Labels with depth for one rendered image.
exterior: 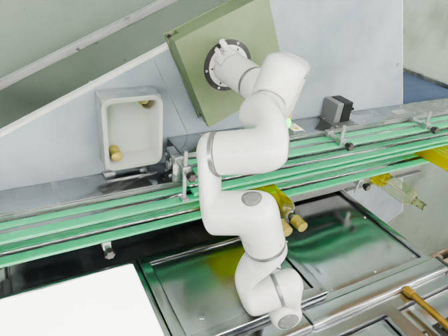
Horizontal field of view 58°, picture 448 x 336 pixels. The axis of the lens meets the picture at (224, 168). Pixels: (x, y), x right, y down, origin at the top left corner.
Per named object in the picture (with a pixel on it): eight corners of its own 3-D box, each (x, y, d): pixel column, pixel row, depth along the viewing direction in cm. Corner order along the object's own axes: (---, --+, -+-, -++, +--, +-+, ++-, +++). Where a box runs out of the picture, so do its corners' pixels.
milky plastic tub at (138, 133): (99, 159, 125) (106, 173, 118) (94, 89, 113) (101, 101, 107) (153, 150, 132) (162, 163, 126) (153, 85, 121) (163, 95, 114)
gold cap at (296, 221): (289, 225, 126) (297, 233, 123) (291, 216, 124) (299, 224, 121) (298, 222, 128) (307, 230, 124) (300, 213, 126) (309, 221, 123)
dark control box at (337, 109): (319, 115, 161) (333, 123, 155) (323, 96, 157) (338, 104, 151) (335, 113, 165) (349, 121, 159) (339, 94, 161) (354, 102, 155)
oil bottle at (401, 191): (369, 181, 178) (417, 215, 158) (371, 171, 175) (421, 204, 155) (378, 177, 180) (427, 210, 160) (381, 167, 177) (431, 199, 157)
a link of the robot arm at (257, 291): (277, 219, 83) (290, 277, 96) (218, 241, 83) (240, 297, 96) (292, 250, 77) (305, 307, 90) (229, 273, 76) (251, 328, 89)
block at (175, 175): (163, 172, 131) (170, 183, 126) (163, 147, 126) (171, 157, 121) (173, 171, 133) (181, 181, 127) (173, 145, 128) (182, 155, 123)
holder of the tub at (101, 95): (101, 172, 128) (107, 185, 122) (94, 89, 114) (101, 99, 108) (152, 163, 135) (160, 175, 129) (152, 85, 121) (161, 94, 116)
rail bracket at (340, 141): (321, 135, 149) (346, 152, 139) (325, 117, 145) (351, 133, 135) (329, 134, 151) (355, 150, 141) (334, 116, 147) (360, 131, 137)
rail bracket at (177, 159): (171, 188, 127) (186, 211, 117) (172, 141, 118) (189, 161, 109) (179, 187, 128) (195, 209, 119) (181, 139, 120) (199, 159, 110)
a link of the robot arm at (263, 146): (227, 96, 83) (204, 108, 70) (293, 89, 79) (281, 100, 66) (235, 159, 87) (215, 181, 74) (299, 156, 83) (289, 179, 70)
